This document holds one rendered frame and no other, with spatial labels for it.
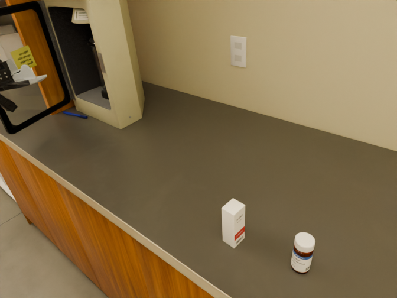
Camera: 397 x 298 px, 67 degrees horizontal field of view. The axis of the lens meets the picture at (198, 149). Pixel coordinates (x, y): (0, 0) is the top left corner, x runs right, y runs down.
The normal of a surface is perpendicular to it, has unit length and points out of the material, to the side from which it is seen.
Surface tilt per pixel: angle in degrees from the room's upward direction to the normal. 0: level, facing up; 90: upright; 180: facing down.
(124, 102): 90
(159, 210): 0
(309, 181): 0
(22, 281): 0
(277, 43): 90
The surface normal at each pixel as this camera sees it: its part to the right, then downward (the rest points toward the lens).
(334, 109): -0.64, 0.47
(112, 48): 0.77, 0.31
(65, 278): -0.07, -0.83
